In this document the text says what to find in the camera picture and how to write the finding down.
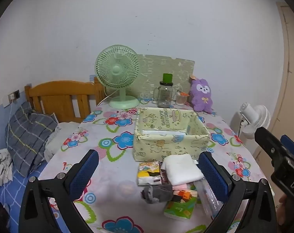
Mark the purple plush bunny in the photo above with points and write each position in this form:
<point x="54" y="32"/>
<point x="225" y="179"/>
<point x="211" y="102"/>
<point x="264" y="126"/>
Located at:
<point x="201" y="97"/>

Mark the green printed board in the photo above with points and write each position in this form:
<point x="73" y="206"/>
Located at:
<point x="161" y="65"/>

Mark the pink soft pack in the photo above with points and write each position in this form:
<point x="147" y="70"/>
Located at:
<point x="181" y="187"/>

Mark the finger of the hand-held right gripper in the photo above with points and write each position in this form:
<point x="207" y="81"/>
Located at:
<point x="291" y="146"/>
<point x="268" y="143"/>

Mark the grey plaid pillow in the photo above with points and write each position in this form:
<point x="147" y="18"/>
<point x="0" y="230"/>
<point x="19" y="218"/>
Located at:
<point x="28" y="136"/>

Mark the person's right hand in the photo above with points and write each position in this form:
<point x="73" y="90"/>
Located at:
<point x="282" y="207"/>

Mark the glass jar with green lid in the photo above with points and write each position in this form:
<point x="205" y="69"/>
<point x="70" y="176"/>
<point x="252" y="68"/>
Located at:
<point x="165" y="94"/>

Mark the yellow printed fabric storage box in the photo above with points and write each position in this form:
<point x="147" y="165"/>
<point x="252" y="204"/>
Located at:
<point x="156" y="148"/>

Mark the green desk fan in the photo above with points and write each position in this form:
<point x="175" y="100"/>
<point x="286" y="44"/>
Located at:
<point x="116" y="70"/>

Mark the white standing fan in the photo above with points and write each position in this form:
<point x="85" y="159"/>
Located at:
<point x="258" y="116"/>

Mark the wall socket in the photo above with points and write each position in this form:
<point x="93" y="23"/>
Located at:
<point x="14" y="96"/>

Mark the crumpled grey white cloth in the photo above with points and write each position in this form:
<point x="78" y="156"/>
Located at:
<point x="1" y="165"/>

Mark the white bed cloth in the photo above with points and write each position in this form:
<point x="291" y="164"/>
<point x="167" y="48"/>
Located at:
<point x="62" y="136"/>

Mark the blue checked bedsheet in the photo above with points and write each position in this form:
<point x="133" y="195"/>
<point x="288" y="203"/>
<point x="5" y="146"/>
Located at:
<point x="8" y="199"/>

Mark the white towel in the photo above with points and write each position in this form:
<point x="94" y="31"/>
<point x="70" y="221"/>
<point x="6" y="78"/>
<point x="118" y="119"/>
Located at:
<point x="181" y="170"/>

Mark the wooden bed headboard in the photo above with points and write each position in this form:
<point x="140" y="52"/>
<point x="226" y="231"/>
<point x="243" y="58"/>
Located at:
<point x="64" y="94"/>

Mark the cotton swab jar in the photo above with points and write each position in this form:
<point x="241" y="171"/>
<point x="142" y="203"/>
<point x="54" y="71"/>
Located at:
<point x="181" y="99"/>

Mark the clear plastic bag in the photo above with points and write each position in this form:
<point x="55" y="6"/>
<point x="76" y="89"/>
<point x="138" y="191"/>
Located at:
<point x="207" y="199"/>

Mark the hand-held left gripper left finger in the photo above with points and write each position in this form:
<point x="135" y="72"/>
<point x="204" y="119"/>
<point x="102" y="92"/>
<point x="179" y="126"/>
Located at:
<point x="85" y="172"/>

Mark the floral tablecloth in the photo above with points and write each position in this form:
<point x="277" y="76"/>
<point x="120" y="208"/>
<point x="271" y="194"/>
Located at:
<point x="113" y="191"/>

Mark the grey sock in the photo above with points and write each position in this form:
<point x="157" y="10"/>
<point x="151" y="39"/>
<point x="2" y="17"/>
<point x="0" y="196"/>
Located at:
<point x="154" y="193"/>

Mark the green tissue pack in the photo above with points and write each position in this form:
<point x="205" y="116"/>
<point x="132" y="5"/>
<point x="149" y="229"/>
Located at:
<point x="181" y="208"/>

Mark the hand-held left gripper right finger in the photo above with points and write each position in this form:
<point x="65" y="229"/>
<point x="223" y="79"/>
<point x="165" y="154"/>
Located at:
<point x="213" y="174"/>

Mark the cartoon print tissue pack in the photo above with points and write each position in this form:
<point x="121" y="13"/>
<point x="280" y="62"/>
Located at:
<point x="147" y="174"/>

